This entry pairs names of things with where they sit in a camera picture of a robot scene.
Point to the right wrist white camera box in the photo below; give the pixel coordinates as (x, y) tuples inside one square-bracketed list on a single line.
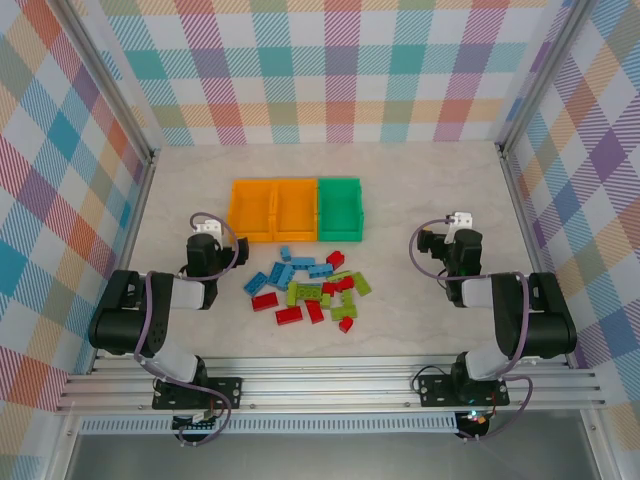
[(460, 220)]

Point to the circuit board with lit LED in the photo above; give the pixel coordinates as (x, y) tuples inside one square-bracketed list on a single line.
[(475, 420)]

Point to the aluminium side rail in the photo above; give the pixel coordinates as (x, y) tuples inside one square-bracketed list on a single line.
[(129, 245), (529, 225)]

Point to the wide aluminium base rail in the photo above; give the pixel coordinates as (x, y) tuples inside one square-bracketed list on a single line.
[(325, 382)]

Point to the aluminium frame leg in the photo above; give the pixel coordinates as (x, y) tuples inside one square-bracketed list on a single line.
[(597, 445), (64, 450)]

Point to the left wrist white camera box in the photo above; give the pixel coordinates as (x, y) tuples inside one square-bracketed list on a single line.
[(209, 227)]

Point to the small blue lego brick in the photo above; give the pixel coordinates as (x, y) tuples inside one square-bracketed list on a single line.
[(285, 253)]

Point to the green plastic bin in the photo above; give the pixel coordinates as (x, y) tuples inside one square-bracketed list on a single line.
[(340, 234)]

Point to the orange plastic bin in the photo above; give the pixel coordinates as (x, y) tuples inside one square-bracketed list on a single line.
[(297, 236), (250, 237)]

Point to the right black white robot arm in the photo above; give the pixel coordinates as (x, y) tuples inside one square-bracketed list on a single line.
[(540, 330)]

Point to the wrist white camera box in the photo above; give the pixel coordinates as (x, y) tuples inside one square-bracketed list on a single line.
[(209, 227), (460, 220)]

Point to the aluminium frame post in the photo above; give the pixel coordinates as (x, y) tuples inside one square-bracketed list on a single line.
[(114, 82), (543, 75)]

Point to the small circuit board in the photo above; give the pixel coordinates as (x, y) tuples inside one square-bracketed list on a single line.
[(197, 425)]

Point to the small red lego brick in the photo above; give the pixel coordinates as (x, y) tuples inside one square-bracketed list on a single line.
[(335, 258), (345, 325)]

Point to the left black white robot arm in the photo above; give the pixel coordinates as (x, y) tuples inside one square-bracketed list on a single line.
[(125, 325)]

